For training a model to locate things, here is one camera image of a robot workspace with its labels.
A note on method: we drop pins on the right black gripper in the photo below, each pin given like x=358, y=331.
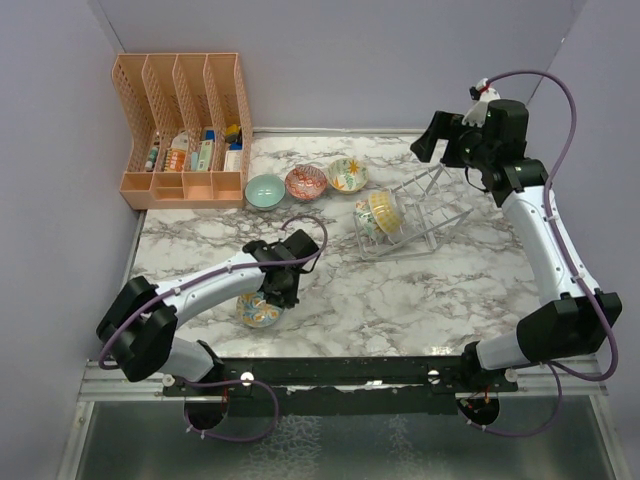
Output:
x=446, y=126

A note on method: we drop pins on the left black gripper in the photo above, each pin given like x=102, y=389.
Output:
x=289, y=299

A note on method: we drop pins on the blue orange floral bowl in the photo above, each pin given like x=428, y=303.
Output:
x=254, y=311

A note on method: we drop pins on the yellow dotted sun bowl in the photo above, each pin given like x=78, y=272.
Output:
x=387, y=211

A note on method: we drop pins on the yellow flower bowl front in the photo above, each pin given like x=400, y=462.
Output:
x=367, y=221

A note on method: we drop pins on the yellow flower bowl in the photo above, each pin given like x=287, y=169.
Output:
x=347, y=175
x=367, y=221

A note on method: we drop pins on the yellow flower bowl back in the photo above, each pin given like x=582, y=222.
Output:
x=347, y=175

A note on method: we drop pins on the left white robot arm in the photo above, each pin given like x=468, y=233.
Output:
x=139, y=328

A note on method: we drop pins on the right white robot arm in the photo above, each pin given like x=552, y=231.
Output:
x=575, y=314

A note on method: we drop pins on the light teal bowl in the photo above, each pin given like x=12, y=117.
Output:
x=265, y=192

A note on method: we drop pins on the red patterned bowl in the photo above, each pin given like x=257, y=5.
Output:
x=305, y=182

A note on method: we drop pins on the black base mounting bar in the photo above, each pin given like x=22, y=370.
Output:
x=440, y=379

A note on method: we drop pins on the orange plastic file organizer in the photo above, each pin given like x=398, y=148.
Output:
x=191, y=129

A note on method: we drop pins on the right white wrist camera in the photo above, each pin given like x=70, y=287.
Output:
x=482, y=95

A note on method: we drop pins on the white wire dish rack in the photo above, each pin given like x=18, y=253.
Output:
x=435, y=204

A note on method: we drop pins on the aluminium frame rail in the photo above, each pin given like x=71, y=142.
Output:
x=101, y=385

